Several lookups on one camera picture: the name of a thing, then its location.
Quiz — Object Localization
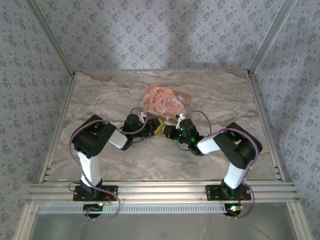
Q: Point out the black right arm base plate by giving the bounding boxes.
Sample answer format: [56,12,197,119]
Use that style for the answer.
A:
[204,184,252,202]

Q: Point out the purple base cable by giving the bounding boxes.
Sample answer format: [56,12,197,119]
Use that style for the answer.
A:
[83,186,122,221]
[227,183,256,220]

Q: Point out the black left controller board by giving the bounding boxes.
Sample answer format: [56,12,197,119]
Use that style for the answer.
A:
[83,203,106,217]

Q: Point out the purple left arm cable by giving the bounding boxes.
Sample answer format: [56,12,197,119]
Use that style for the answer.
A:
[70,107,148,191]

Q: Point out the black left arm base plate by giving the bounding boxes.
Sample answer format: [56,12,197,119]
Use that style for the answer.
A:
[72,184,119,202]

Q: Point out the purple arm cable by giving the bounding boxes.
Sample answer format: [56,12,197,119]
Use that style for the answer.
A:
[70,107,148,191]
[183,109,260,187]

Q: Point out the black right controller board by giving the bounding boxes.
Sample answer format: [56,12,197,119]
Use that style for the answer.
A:
[224,203,245,218]

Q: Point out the aluminium table side rail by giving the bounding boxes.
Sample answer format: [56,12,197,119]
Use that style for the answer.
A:
[246,71,286,181]
[39,72,77,184]

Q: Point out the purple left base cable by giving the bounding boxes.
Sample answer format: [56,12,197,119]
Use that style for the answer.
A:
[83,186,122,221]

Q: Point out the grey slotted cable duct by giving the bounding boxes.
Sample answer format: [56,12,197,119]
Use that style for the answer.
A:
[37,202,241,215]

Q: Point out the black controller board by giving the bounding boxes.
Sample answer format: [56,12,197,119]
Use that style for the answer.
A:
[224,203,245,218]
[83,203,106,217]

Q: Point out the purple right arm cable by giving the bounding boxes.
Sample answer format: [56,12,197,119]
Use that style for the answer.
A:
[183,109,260,187]

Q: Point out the aluminium mounting rail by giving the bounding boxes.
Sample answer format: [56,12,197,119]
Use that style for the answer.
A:
[27,179,300,204]

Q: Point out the aluminium frame post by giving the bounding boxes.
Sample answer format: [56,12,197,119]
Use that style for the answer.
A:
[247,0,299,76]
[26,0,76,76]

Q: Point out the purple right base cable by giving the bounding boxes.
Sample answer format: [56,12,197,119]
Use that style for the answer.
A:
[227,183,256,220]

